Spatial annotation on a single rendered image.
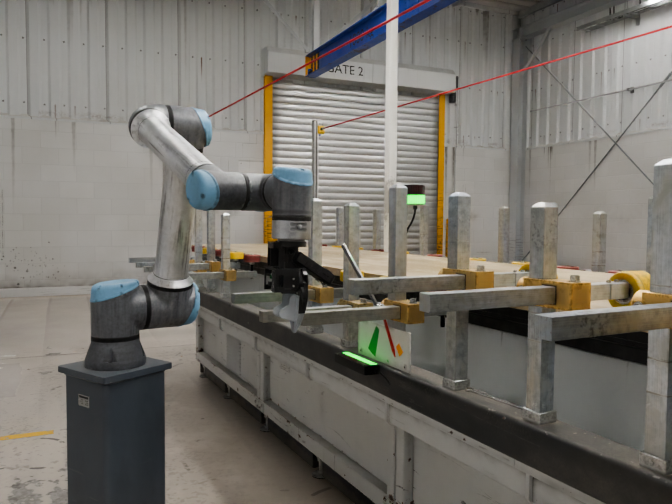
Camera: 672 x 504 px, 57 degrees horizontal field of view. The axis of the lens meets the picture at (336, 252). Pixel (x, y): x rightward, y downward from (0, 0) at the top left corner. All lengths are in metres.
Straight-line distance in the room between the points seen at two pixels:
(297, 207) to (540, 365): 0.60
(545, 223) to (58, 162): 8.53
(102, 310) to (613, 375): 1.46
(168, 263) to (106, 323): 0.27
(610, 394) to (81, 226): 8.46
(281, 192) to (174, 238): 0.73
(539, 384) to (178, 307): 1.28
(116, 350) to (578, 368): 1.36
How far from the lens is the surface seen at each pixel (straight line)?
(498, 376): 1.64
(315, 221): 2.02
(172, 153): 1.62
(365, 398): 1.83
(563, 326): 0.81
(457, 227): 1.38
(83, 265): 9.36
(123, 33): 9.76
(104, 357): 2.08
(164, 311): 2.11
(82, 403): 2.14
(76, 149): 9.38
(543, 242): 1.19
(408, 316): 1.53
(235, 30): 10.08
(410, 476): 2.11
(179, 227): 2.04
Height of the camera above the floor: 1.08
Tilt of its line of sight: 3 degrees down
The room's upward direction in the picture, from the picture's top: straight up
